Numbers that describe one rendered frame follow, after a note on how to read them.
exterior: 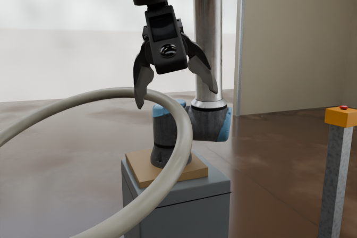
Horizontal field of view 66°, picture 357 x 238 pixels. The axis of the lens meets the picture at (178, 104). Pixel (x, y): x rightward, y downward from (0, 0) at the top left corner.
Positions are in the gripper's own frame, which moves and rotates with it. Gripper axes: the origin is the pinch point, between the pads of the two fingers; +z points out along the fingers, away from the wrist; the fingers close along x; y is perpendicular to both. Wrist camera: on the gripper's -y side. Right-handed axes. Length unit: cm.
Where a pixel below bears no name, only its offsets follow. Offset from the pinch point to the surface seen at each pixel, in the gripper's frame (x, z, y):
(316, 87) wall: -300, 338, 522
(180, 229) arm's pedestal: 12, 74, 26
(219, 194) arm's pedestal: -6, 68, 35
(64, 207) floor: 127, 158, 127
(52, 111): 33.7, 6.0, 18.7
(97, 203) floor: 100, 166, 132
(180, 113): 0.2, 4.4, 3.6
